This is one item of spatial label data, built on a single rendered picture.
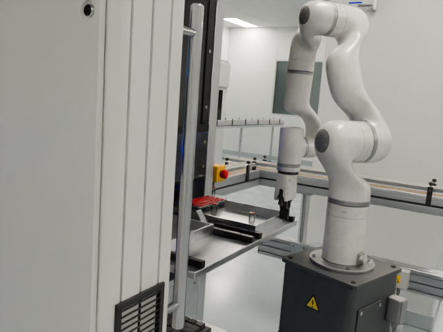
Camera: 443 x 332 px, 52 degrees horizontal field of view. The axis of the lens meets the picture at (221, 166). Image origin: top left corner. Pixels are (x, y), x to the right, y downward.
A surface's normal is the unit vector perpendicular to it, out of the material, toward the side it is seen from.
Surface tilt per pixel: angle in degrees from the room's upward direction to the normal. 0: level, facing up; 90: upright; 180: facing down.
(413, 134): 90
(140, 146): 90
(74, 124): 90
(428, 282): 90
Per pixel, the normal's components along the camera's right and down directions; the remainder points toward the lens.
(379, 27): -0.51, 0.09
